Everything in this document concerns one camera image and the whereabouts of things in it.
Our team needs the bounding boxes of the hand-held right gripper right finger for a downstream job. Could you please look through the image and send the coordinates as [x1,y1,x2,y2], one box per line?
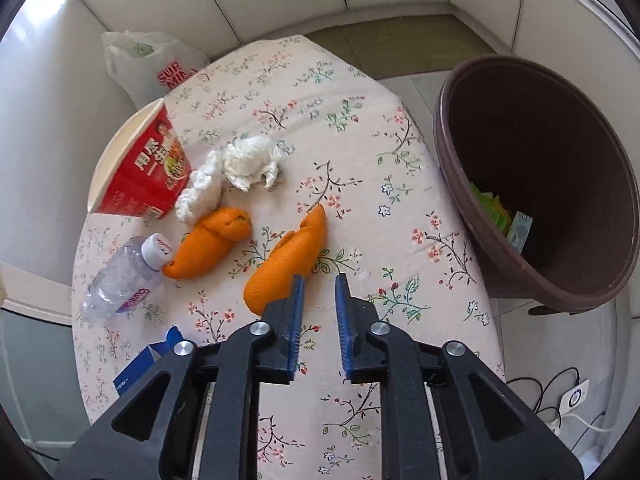
[334,273,586,480]

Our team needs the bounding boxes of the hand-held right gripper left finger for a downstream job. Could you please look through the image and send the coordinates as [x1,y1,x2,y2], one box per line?
[55,274,307,480]

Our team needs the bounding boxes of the orange peel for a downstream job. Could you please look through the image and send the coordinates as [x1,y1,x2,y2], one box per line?
[243,204,327,317]
[162,206,252,281]

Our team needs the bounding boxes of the white tissue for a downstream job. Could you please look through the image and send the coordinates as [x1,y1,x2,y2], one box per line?
[175,150,223,226]
[222,135,283,193]

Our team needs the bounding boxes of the blue cardboard box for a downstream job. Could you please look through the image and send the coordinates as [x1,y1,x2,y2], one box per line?
[112,325,187,403]

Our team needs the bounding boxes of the clear plastic bottle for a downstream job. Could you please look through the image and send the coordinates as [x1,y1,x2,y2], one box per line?
[80,232,175,325]

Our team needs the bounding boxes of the green snack wrapper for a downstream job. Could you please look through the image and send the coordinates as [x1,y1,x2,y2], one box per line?
[470,182,501,221]

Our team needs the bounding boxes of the red instant noodle cup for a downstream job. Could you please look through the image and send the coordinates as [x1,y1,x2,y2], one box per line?
[87,97,193,220]

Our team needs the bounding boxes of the brown plastic bucket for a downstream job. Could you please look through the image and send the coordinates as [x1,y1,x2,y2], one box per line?
[432,55,640,317]

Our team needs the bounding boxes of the white power strip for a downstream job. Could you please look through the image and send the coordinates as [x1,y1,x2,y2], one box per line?
[545,380,591,431]

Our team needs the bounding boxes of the white plastic shopping bag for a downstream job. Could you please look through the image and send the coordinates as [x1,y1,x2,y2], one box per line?
[101,30,211,106]

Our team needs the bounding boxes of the white cabinet drawer front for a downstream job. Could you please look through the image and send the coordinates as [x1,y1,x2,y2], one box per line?
[515,0,640,68]

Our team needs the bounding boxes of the black cable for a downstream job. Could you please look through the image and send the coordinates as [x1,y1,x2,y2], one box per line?
[505,367,608,456]

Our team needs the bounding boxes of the white power cable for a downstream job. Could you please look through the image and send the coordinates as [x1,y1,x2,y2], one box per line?
[565,410,616,433]

